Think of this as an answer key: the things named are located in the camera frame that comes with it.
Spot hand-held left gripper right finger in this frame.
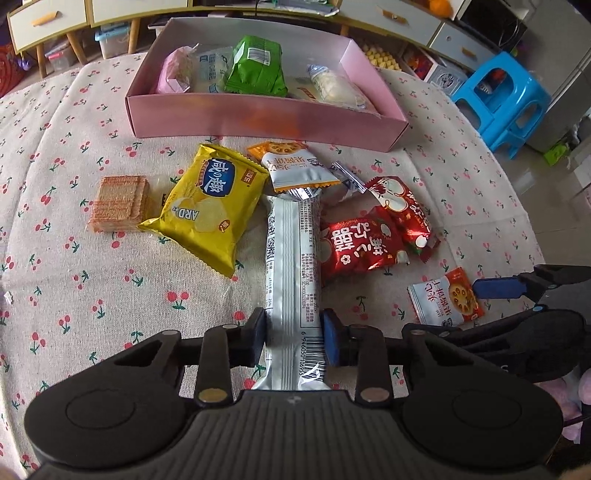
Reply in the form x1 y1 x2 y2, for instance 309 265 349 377
320 308 467 407

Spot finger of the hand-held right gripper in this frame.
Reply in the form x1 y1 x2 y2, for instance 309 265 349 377
472 264 591 303
438 310 537 352

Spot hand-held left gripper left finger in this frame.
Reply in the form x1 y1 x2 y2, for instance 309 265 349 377
108 307 269 409

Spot orange white biscuit packet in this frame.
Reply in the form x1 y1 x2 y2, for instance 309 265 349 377
246 141 342 193
407 267 485 328

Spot long silver snack packet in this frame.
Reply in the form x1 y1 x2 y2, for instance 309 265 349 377
252 185 333 393

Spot red apple print packet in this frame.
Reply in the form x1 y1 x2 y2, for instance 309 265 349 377
365 176 439 264
318 206 411 289

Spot yellow chips packet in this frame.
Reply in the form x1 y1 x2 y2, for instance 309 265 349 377
139 144 270 278

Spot silver blue chocolate packet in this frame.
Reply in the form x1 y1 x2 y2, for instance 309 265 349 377
323 161 370 204

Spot clear wafer biscuit packet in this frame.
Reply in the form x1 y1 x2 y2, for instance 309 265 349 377
88 174 151 233

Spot pink cardboard box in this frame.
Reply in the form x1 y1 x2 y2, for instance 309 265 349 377
126 17 408 153

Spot clear cake packet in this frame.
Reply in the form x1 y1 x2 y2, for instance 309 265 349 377
288 65 379 112

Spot white cream cake packet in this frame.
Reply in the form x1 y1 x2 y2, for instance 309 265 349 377
191 44 234 93

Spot green snack packet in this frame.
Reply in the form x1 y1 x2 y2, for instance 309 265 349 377
224 36 288 97

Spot pink snack packet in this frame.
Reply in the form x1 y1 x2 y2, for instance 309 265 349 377
157 46 199 93

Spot pink fuzzy clothing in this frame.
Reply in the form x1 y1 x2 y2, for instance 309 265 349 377
531 369 583 444

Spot cherry print tablecloth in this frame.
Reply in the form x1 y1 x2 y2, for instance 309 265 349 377
0 51 550 480

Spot blue plastic stool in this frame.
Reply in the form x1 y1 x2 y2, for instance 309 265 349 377
451 52 552 160

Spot white printed crate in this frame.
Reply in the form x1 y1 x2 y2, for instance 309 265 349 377
402 46 472 93

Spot yellow egg tray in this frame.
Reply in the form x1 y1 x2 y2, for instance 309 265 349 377
358 41 402 72

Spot white microwave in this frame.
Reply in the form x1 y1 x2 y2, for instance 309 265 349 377
455 0 527 47

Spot wooden cabinet white drawers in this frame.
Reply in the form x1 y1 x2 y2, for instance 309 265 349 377
7 0 527 77

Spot clear storage box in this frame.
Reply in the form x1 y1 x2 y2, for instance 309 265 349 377
95 23 132 58
44 39 79 75

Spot red printed bag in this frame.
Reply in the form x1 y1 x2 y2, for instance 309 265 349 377
0 46 21 95

